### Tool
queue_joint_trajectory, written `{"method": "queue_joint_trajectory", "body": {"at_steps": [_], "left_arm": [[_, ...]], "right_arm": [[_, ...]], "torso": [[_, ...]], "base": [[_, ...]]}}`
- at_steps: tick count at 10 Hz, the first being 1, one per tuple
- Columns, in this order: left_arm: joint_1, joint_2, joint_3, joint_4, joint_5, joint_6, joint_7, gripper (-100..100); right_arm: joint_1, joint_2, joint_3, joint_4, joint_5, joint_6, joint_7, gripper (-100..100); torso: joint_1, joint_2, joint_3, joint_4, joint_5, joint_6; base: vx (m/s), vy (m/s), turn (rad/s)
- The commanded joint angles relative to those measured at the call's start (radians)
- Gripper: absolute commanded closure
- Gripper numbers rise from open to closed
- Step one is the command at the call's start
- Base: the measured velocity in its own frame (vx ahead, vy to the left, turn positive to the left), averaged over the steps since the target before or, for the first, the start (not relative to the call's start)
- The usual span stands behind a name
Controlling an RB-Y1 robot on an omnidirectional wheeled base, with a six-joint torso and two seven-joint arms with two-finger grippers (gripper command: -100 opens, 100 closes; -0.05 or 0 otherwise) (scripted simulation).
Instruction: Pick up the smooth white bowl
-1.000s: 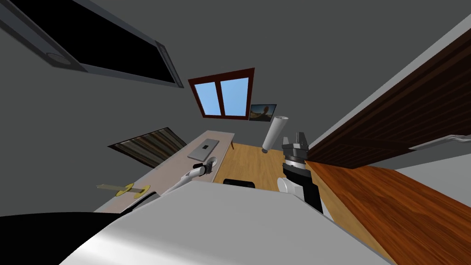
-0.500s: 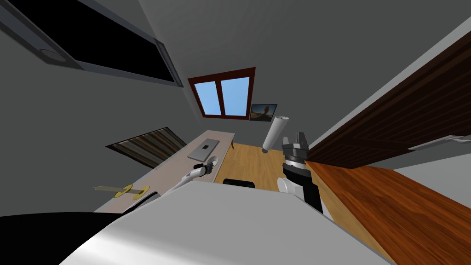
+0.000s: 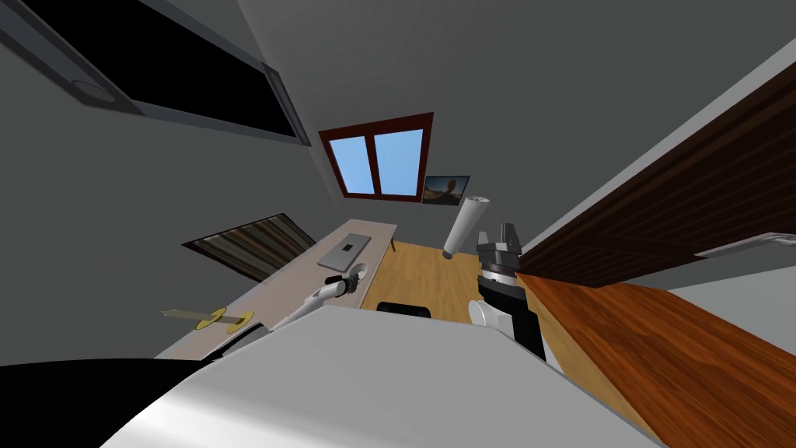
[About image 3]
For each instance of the pale beige desk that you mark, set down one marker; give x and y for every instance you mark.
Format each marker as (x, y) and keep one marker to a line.
(292, 283)

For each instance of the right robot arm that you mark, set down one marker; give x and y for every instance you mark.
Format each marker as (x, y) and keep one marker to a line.
(517, 318)

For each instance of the black grey-framed screen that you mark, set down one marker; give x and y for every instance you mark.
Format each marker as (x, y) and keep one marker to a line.
(155, 62)

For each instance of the striped brown wall picture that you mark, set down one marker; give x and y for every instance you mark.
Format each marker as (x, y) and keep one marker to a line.
(255, 246)

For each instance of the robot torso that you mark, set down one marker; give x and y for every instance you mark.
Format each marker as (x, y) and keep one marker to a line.
(373, 386)

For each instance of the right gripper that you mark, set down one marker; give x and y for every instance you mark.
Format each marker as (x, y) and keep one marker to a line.
(499, 258)

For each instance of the dark red framed window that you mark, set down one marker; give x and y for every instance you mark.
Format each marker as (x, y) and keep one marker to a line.
(379, 158)

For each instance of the orange-brown wooden door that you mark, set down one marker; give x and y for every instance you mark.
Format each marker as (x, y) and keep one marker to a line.
(678, 361)

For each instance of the dark brown wooden door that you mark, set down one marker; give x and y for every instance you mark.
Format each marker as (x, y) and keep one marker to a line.
(671, 205)

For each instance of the white cylinder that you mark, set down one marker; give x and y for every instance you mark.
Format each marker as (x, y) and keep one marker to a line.
(465, 227)

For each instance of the small framed wall picture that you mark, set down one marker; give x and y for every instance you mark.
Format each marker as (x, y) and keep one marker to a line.
(446, 190)

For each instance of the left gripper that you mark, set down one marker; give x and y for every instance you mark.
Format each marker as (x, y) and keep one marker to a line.
(354, 277)

